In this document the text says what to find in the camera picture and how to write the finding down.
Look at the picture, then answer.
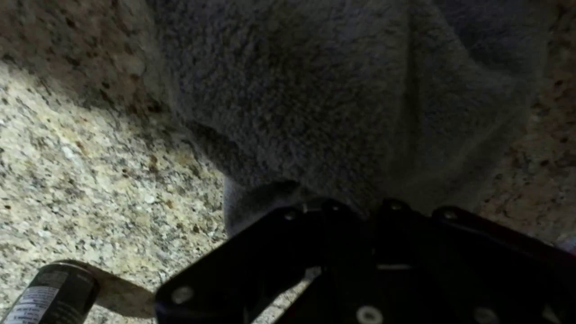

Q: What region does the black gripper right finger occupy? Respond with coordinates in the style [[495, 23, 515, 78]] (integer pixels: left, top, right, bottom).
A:
[[375, 197, 576, 324]]

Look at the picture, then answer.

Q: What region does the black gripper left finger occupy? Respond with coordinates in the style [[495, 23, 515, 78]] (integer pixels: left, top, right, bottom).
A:
[[155, 197, 375, 324]]

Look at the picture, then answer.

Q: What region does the grey fluffy towel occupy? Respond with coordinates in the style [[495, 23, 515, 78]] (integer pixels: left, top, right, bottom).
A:
[[143, 0, 553, 237]]

